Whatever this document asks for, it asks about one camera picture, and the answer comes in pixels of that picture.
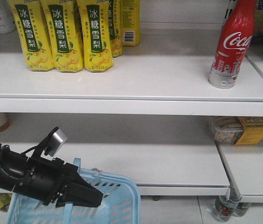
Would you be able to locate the red coca-cola aluminium bottle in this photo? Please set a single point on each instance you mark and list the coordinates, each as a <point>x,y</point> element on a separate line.
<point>233,44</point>

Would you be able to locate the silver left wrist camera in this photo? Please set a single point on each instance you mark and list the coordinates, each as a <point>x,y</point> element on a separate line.
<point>54,141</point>

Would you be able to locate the yellow pear drink bottle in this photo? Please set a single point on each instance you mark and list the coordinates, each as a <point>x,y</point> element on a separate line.
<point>115,28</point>
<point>96,37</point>
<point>130,15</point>
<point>64,26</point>
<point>33,33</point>

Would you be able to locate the light blue plastic basket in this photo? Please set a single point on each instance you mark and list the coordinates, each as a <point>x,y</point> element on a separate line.
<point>108,199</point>

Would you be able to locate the clear biscuit box yellow label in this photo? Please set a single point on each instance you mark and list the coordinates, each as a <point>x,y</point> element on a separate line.
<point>236,130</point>

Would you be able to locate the clear water bottle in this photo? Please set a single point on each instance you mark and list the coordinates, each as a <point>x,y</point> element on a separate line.
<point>241,209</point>
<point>225,205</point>

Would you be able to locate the white store shelving unit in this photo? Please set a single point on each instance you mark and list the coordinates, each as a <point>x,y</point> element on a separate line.
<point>146,117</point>

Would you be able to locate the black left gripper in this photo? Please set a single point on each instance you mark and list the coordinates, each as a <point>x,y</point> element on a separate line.
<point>55,180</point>

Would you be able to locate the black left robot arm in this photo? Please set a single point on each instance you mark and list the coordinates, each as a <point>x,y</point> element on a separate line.
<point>12,167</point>

